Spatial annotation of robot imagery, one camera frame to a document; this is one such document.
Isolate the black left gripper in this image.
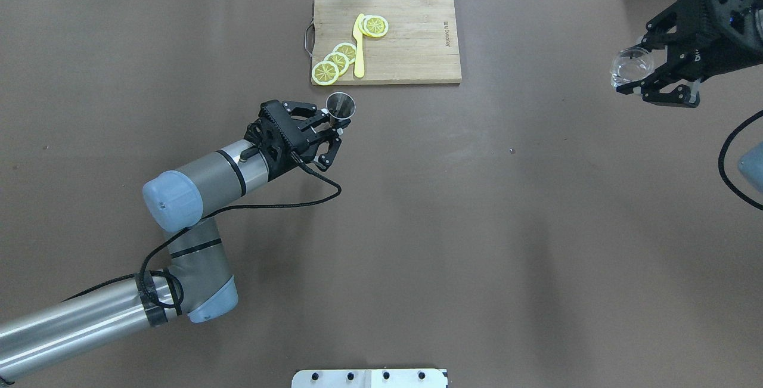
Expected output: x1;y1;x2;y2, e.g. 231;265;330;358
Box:
244;100;343;181

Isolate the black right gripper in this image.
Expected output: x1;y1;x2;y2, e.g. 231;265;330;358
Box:
615;0;761;108

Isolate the clear glass measuring cup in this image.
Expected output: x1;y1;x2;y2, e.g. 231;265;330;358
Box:
610;46;655;88

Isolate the steel double jigger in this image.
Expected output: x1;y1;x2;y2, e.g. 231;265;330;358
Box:
326;92;356;128

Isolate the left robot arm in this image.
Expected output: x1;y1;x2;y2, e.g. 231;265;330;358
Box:
2;100;355;386

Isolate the lower lemon slice of row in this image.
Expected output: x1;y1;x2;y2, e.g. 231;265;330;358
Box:
311;60;342;86

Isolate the lemon slice of row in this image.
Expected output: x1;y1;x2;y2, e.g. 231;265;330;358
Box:
311;60;342;86
324;51;351;77
333;42;357;64

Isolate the middle lemon slice of row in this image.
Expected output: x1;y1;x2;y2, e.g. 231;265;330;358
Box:
324;51;351;77

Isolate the yellow plastic knife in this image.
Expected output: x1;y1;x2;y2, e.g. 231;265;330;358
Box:
352;13;365;79

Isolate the upper lemon slice of row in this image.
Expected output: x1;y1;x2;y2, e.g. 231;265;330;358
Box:
333;42;357;64

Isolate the lemon slice near blade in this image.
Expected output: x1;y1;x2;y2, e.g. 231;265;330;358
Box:
359;15;389;38

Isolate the wooden cutting board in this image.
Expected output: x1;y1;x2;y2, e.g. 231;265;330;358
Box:
311;0;461;86

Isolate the black right cable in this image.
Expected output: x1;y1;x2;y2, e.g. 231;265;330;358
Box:
718;109;763;211

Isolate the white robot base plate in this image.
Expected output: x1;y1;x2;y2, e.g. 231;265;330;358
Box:
291;368;449;387

